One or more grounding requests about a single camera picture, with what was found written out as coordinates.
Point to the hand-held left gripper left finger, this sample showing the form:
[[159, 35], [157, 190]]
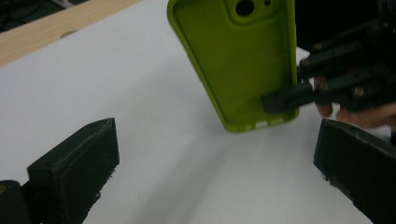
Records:
[[74, 165]]

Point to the green cartoon print phone case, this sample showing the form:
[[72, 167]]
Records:
[[243, 62]]

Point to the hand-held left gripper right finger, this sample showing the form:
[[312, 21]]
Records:
[[361, 161]]

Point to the light wooden table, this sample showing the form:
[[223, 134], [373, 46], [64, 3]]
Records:
[[46, 31]]

